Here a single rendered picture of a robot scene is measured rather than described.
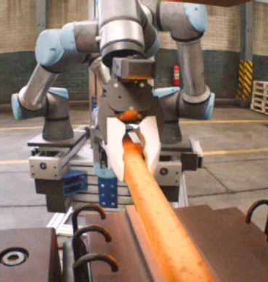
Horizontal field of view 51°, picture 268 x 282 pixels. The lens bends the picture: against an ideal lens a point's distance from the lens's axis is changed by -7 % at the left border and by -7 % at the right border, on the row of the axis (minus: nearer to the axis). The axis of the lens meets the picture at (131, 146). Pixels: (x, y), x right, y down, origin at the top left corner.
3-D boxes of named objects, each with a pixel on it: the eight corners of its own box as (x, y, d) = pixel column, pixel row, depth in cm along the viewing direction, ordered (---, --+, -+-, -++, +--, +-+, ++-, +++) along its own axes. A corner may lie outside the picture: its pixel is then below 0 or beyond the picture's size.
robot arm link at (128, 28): (146, 20, 47) (97, 19, 45) (149, 43, 46) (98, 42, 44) (138, 44, 54) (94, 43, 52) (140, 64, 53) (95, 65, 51)
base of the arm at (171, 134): (148, 134, 140) (149, 114, 137) (180, 136, 138) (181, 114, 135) (146, 143, 126) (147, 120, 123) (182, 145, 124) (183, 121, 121)
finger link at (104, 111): (126, 149, 44) (129, 95, 46) (128, 146, 42) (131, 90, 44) (94, 146, 43) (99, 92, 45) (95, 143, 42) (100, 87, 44)
